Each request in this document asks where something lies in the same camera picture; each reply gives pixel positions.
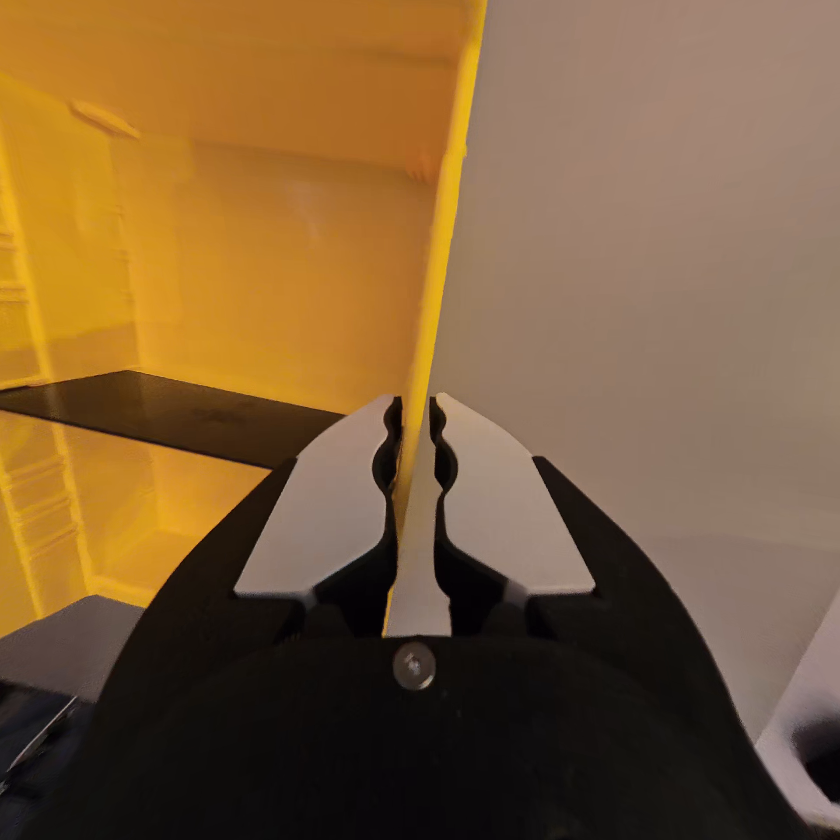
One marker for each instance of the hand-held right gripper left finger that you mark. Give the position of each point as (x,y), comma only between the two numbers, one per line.
(315,525)

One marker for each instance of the yellow plastic bin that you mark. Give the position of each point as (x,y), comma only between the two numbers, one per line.
(197,263)

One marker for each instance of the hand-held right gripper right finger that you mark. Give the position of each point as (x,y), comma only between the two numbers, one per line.
(512,525)

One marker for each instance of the dark bin divider panel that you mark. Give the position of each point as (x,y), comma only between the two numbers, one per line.
(171,414)

